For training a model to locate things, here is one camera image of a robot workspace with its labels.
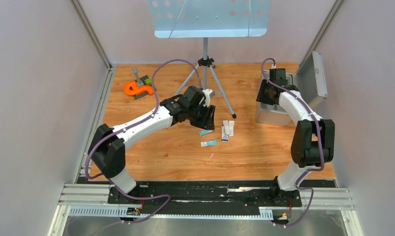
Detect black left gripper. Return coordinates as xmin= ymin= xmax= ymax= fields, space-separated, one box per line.
xmin=187 ymin=102 xmax=216 ymax=131

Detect blue white sachet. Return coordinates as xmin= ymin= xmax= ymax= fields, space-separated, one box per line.
xmin=199 ymin=130 xmax=213 ymax=136
xmin=200 ymin=140 xmax=217 ymax=147

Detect white pad strips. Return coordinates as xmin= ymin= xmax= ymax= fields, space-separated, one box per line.
xmin=223 ymin=120 xmax=235 ymax=136

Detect small white blue box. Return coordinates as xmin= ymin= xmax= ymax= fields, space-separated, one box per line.
xmin=221 ymin=126 xmax=229 ymax=143

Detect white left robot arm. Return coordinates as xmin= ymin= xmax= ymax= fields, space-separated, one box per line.
xmin=88 ymin=86 xmax=216 ymax=203

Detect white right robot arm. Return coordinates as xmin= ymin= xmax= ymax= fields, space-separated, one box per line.
xmin=256 ymin=68 xmax=335 ymax=206

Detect grey metal case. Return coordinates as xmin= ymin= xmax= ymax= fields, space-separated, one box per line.
xmin=256 ymin=51 xmax=328 ymax=126

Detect orange grey toy fixture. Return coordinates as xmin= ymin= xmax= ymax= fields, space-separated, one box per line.
xmin=123 ymin=67 xmax=154 ymax=100

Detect blue music stand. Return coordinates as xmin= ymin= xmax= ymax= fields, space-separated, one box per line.
xmin=147 ymin=0 xmax=271 ymax=118

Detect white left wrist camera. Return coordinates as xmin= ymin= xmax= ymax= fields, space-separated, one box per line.
xmin=202 ymin=88 xmax=215 ymax=107

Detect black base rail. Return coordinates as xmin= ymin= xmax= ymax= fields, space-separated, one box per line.
xmin=108 ymin=180 xmax=302 ymax=216

